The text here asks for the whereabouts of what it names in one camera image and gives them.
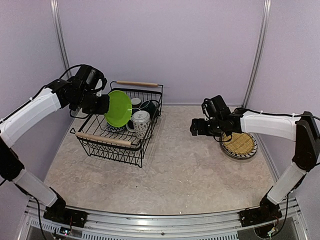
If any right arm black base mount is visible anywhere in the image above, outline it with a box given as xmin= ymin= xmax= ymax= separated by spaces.
xmin=239 ymin=207 xmax=283 ymax=227

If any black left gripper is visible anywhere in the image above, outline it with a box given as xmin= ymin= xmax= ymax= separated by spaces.
xmin=71 ymin=88 xmax=110 ymax=115

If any dark green mug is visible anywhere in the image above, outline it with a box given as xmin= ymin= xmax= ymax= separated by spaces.
xmin=139 ymin=99 xmax=159 ymax=119

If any grey reindeer snowflake plate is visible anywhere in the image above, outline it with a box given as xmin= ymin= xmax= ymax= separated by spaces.
xmin=219 ymin=136 xmax=259 ymax=161

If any woven bamboo tray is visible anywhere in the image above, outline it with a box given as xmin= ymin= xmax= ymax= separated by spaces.
xmin=220 ymin=132 xmax=256 ymax=155

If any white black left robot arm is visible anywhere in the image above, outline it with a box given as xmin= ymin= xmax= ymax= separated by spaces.
xmin=0 ymin=64 xmax=110 ymax=223

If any white floral patterned mug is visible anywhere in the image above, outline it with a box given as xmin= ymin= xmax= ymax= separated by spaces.
xmin=126 ymin=110 xmax=151 ymax=140

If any blue white patterned bowl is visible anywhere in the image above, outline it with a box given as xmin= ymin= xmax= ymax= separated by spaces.
xmin=106 ymin=122 xmax=126 ymax=133

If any white black striped plate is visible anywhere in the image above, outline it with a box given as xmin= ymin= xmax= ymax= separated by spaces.
xmin=220 ymin=132 xmax=259 ymax=160

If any dark blue cup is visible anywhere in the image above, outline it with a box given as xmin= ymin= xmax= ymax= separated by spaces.
xmin=131 ymin=108 xmax=140 ymax=116

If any green plastic plate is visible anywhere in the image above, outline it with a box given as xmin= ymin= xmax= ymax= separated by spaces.
xmin=104 ymin=90 xmax=132 ymax=128

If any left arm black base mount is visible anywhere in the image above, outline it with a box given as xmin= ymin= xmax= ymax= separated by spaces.
xmin=43 ymin=208 xmax=88 ymax=228

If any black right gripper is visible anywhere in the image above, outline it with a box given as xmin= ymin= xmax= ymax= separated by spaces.
xmin=189 ymin=117 xmax=223 ymax=137

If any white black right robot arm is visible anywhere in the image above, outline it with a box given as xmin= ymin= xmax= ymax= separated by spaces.
xmin=189 ymin=95 xmax=320 ymax=222

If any aluminium front frame rail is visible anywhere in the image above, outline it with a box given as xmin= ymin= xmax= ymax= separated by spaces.
xmin=14 ymin=198 xmax=311 ymax=240

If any black wire dish rack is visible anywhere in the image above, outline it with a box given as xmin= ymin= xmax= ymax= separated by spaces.
xmin=70 ymin=81 xmax=163 ymax=168

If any brown white small cup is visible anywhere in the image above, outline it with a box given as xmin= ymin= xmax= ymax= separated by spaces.
xmin=131 ymin=97 xmax=142 ymax=108

